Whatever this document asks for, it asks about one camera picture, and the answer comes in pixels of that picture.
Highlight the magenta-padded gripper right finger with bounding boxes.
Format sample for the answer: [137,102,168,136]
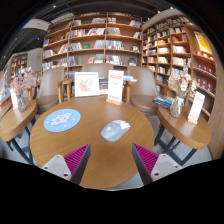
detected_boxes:
[131,143,183,186]

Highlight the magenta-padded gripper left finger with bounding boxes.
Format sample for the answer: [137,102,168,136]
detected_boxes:
[41,143,92,186]

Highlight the grey computer mouse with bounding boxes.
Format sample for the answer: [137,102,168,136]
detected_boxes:
[100,119,132,143]

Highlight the round light blue mouse pad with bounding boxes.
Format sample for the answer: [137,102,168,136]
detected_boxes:
[43,108,82,133]

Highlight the round wooden side table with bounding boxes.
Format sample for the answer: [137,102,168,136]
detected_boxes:
[0,98,39,164]
[153,104,213,167]

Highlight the stack of blue books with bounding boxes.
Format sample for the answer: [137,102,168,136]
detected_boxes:
[152,94,174,110]

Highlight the small white table sign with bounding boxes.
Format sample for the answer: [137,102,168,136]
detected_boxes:
[187,90,206,125]
[9,88,19,111]

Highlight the brown padded wooden armchair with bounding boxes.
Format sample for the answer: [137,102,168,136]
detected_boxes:
[34,66,75,114]
[123,65,161,116]
[63,63,116,101]

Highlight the white framed pink picture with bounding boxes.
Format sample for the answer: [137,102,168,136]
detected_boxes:
[73,71,101,98]

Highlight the colourful book display table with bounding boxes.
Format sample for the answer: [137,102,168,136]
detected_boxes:
[0,69,14,113]

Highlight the light blue flat books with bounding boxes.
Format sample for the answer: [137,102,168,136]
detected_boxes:
[122,75,138,83]

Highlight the white red sign, wooden base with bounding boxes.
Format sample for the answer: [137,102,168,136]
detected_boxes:
[105,69,125,106]

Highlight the dark book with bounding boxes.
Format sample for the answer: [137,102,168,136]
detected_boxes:
[98,77,110,95]

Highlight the small distant wooden bookshelf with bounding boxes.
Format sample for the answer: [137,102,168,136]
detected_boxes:
[9,52,29,81]

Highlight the tall curved wooden bookshelf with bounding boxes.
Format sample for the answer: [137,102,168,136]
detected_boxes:
[141,14,221,121]

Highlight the wide wooden bookshelf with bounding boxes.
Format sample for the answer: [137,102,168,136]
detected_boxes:
[41,12,144,79]

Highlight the white hanging ceiling sign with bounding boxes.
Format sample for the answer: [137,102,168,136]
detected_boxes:
[22,18,52,33]

